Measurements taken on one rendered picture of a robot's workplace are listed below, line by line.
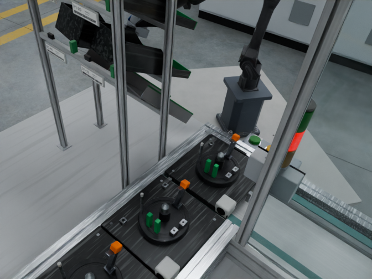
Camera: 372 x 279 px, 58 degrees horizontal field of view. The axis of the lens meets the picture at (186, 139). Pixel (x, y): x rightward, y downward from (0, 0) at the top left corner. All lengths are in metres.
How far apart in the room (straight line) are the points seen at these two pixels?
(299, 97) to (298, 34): 3.41
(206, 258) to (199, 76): 1.01
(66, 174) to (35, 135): 0.24
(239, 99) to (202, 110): 0.28
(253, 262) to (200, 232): 0.16
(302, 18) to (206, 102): 2.56
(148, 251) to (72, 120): 0.70
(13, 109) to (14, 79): 0.43
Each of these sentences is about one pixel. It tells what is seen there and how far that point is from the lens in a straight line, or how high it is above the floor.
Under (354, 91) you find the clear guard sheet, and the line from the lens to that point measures 0.57.
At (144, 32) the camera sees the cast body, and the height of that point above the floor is 1.25.
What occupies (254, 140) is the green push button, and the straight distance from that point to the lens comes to 1.20.
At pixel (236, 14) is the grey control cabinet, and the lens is 4.17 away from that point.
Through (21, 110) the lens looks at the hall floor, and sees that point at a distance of 2.92.
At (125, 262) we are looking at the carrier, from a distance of 0.89.
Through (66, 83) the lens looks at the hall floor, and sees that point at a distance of 3.15.
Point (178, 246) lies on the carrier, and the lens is 0.91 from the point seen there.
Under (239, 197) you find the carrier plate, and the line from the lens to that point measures 1.02.
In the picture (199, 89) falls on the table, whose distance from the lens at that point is 1.59.
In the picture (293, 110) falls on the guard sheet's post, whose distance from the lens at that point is 0.62.
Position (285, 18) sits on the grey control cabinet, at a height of 0.31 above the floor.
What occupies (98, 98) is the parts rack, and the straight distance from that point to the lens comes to 1.28.
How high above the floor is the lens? 1.77
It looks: 44 degrees down
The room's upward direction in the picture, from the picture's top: 7 degrees clockwise
